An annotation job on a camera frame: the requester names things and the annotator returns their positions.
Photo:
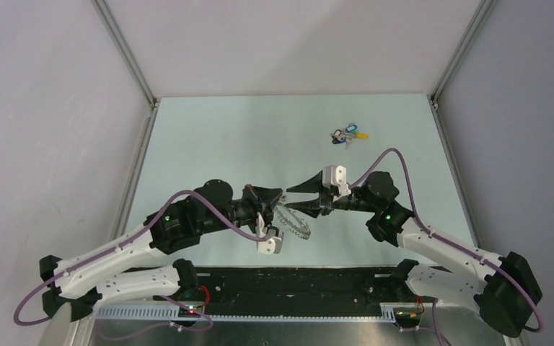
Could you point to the white slotted cable duct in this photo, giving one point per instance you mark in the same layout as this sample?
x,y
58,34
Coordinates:
x,y
163,312

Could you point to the right aluminium frame post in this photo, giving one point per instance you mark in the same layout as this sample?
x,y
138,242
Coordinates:
x,y
473,29

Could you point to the metal disc with keyrings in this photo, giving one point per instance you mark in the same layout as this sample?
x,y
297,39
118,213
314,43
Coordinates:
x,y
292,222

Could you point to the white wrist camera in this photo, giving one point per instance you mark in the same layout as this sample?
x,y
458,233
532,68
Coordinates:
x,y
272,237
334,179

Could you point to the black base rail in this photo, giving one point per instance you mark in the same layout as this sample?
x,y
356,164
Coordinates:
x,y
297,291

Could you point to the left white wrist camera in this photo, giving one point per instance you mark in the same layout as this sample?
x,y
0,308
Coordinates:
x,y
272,237

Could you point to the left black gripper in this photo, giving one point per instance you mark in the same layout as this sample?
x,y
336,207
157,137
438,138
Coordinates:
x,y
267,196

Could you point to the blue key tag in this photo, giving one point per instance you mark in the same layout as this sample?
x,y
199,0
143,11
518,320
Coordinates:
x,y
351,128

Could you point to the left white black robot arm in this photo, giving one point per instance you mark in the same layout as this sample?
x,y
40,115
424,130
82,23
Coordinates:
x,y
109,274

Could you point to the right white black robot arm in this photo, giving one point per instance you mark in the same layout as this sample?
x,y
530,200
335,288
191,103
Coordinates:
x,y
501,290

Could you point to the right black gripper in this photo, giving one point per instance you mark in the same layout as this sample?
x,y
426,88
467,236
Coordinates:
x,y
324,203

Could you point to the left aluminium frame post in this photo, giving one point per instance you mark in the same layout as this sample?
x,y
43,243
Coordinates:
x,y
115,32

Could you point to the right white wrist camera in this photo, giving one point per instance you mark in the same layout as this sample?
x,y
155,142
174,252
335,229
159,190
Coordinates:
x,y
334,179

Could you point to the aluminium frame post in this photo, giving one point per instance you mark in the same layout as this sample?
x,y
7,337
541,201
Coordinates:
x,y
473,29
115,32

